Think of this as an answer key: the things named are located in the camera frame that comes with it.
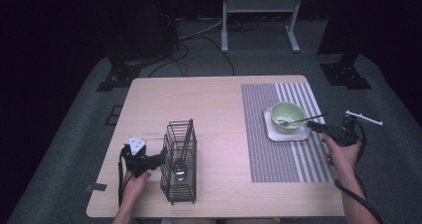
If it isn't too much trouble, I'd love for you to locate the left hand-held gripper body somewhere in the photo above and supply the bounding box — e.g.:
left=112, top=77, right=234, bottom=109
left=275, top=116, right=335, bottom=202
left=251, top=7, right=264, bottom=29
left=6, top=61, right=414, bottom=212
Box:
left=119, top=136, right=152, bottom=179

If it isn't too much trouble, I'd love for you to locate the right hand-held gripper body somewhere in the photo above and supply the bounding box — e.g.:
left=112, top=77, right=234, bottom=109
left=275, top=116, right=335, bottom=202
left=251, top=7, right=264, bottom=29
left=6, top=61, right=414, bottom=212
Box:
left=321, top=110, right=383, bottom=148

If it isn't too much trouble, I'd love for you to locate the black-handled metal spoon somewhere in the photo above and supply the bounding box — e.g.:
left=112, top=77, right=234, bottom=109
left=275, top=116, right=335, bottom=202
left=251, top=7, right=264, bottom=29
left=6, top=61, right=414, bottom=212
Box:
left=276, top=112, right=328, bottom=126
left=172, top=118, right=195, bottom=182

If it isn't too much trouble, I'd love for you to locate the light green bowl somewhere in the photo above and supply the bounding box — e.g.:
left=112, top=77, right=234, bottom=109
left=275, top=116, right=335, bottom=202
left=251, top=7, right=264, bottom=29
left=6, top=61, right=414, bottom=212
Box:
left=270, top=101, right=307, bottom=135

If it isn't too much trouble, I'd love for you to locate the black wire basket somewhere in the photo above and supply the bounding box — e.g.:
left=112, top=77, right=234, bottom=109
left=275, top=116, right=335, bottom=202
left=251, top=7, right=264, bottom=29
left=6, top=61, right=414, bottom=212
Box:
left=159, top=118, right=198, bottom=206

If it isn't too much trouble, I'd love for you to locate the person's right hand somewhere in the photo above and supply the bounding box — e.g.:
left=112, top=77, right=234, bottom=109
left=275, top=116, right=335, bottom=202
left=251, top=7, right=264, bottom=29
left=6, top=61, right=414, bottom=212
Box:
left=321, top=132, right=363, bottom=182

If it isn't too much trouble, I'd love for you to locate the person's left hand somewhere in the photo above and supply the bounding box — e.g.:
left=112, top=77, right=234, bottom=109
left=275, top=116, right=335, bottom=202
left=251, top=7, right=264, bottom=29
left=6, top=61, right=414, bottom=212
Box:
left=122, top=170, right=152, bottom=202

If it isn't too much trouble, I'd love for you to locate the white square plate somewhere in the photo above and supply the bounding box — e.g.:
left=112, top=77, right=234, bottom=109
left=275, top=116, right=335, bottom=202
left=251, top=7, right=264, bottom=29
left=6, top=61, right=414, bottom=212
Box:
left=263, top=107, right=311, bottom=142

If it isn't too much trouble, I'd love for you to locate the grey tape strip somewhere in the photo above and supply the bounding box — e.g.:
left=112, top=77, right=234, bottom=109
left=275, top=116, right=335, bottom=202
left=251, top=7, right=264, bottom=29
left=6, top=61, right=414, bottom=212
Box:
left=84, top=182, right=107, bottom=192

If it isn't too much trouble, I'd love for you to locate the grey striped placemat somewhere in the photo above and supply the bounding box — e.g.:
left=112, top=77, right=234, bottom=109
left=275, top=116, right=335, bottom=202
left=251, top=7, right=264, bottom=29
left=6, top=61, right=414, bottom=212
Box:
left=240, top=82, right=336, bottom=184

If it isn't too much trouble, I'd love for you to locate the black stand base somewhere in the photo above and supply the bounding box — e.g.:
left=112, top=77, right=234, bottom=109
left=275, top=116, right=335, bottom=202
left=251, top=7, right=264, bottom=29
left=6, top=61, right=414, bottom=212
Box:
left=319, top=49, right=372, bottom=91
left=96, top=56, right=142, bottom=93

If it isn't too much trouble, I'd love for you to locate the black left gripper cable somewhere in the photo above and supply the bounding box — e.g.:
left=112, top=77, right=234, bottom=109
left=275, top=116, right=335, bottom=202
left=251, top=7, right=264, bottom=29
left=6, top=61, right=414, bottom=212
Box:
left=116, top=149, right=125, bottom=206

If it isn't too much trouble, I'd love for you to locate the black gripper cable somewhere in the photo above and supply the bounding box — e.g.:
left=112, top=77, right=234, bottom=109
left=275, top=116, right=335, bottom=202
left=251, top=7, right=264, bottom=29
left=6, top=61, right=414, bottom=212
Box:
left=116, top=149, right=125, bottom=206
left=333, top=118, right=385, bottom=224

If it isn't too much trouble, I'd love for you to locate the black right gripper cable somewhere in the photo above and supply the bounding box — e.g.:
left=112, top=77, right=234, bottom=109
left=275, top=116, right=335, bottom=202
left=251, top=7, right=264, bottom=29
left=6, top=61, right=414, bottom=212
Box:
left=333, top=118, right=385, bottom=224

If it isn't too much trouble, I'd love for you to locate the black floor cable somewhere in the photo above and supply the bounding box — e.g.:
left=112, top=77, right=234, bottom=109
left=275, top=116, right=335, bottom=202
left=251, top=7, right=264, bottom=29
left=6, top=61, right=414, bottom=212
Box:
left=147, top=36, right=236, bottom=78

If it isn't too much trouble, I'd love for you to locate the grey floor cable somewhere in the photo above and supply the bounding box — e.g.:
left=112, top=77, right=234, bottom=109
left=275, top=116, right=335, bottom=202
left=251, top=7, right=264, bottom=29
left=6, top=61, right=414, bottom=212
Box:
left=178, top=18, right=223, bottom=42

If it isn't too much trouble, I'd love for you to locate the white metal desk frame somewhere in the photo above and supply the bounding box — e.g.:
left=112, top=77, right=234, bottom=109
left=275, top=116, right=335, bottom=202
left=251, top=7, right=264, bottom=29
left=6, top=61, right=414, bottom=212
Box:
left=221, top=0, right=306, bottom=54

